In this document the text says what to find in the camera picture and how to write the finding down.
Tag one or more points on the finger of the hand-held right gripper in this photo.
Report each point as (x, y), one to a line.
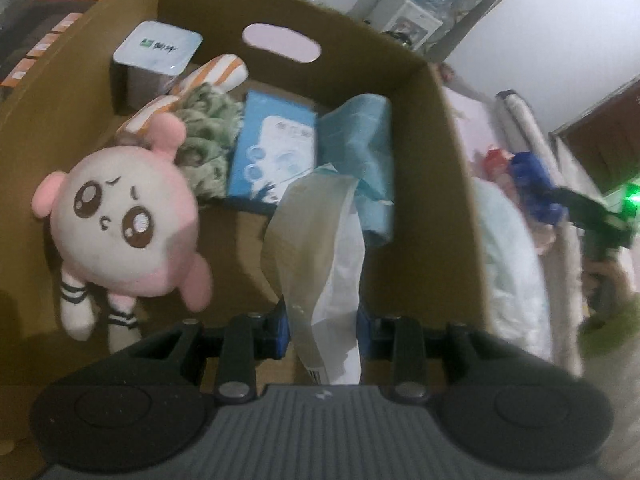
(585, 207)
(602, 280)

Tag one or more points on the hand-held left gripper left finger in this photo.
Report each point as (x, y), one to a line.
(280, 330)

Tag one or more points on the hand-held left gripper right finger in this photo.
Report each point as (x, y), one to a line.
(365, 332)

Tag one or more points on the blue tissue pack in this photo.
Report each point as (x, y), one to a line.
(530, 175)

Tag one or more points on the white plastic packet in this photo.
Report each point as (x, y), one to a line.
(325, 260)

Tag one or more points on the blue white wet wipes pack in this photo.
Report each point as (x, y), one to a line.
(272, 145)

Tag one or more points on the pink plush toy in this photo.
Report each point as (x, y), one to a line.
(115, 220)

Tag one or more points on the brown cardboard box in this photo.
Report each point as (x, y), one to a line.
(400, 110)

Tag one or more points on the green floral cloth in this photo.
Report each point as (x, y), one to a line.
(207, 130)

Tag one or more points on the orange striped towel roll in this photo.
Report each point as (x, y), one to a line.
(215, 72)

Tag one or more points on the white yogurt cup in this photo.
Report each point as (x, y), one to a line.
(155, 47)

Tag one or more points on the brown wooden door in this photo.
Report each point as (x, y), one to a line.
(610, 135)

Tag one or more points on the white plastic bag blue print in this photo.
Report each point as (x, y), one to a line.
(510, 270)

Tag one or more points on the rolled white quilt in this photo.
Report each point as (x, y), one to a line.
(525, 125)

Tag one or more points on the folded grey board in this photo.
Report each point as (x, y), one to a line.
(475, 15)

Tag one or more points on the white water dispenser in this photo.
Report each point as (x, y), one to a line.
(415, 17)

